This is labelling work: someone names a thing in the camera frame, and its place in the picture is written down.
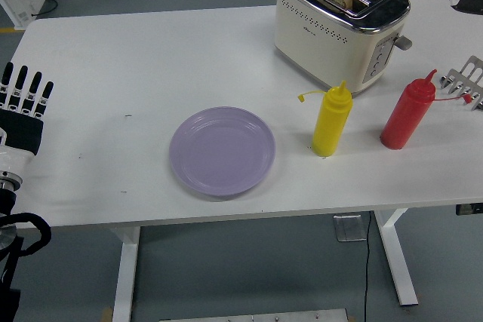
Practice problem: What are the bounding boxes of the yellow squeeze bottle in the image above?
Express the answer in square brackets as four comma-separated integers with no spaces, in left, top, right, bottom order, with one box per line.
[297,80,354,158]

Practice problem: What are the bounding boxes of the purple plate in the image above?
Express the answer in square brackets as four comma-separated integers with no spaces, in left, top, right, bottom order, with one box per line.
[168,106,277,198]

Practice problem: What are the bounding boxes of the red squeeze bottle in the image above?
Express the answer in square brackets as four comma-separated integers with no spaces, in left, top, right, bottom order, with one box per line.
[379,69,475,150]

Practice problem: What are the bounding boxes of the small metal floor plate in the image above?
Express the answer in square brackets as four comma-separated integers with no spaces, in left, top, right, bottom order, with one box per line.
[333,215,368,243]

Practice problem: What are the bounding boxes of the metal toast rack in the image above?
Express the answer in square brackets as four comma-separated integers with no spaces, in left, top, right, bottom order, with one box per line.
[438,55,483,112]

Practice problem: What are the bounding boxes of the thin black appliance cable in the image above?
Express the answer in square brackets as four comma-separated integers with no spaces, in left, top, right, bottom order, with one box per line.
[32,0,59,18]

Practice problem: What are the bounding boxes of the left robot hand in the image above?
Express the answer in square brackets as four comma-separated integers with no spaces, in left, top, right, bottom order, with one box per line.
[0,61,55,180]

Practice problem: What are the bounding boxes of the large metal base plate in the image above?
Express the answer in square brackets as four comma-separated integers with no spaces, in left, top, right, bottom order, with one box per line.
[158,308,349,322]

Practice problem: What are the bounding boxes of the white table leg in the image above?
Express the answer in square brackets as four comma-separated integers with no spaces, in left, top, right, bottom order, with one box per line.
[109,225,142,322]
[371,208,420,307]

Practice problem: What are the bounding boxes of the cream and chrome toaster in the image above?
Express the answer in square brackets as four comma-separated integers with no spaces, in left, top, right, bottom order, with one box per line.
[273,0,414,96]

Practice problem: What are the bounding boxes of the black table control box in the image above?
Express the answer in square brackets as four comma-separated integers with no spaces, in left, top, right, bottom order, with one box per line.
[455,204,483,216]

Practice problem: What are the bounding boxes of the black floor cable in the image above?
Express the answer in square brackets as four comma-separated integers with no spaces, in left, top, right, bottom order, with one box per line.
[362,212,373,322]

